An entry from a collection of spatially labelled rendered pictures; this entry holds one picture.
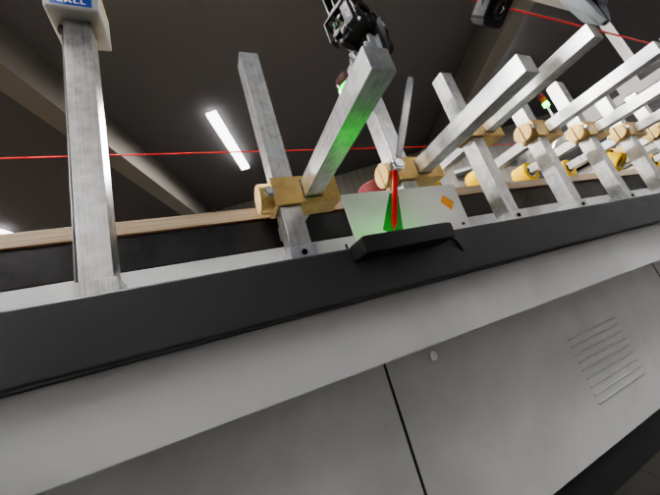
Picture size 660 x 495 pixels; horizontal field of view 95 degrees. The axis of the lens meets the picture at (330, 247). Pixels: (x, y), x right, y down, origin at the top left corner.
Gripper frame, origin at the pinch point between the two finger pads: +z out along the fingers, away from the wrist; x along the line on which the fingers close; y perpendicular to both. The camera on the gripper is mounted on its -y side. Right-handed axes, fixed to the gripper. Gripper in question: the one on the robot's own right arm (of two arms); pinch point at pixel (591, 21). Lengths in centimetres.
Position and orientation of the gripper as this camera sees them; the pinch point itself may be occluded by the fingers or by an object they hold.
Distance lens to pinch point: 51.3
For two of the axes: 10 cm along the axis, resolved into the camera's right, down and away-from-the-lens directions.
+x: 9.0, -1.6, 4.1
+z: 2.8, 9.2, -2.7
